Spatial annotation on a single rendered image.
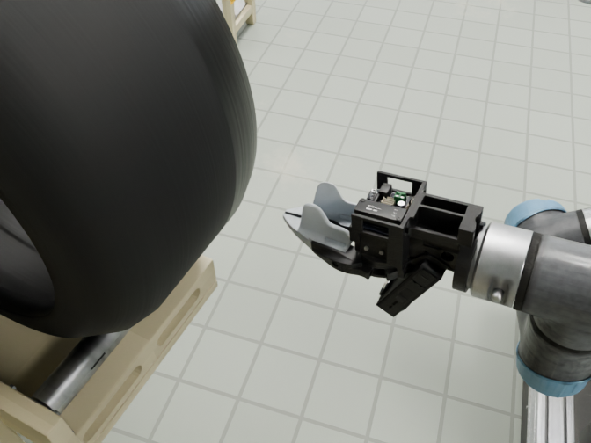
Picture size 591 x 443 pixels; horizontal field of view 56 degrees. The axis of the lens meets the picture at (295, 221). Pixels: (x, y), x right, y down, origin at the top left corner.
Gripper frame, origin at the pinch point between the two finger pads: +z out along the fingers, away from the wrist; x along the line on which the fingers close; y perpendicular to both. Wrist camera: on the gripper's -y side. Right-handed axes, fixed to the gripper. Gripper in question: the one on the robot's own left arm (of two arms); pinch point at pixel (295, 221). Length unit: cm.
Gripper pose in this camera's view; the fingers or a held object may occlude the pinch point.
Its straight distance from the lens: 62.7
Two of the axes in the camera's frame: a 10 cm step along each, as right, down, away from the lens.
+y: -1.1, -7.1, -6.9
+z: -8.8, -2.5, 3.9
